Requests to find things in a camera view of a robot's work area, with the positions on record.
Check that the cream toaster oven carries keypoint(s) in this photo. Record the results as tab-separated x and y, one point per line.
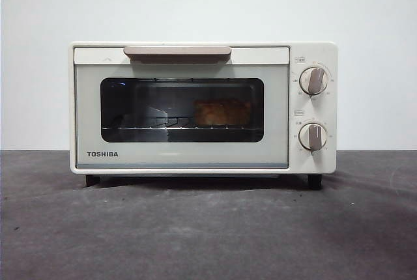
314	107

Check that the orange-brown bread loaf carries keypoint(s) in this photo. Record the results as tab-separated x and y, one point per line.
223	112

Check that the beige oven knob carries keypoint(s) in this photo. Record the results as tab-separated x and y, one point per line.
313	136
313	80

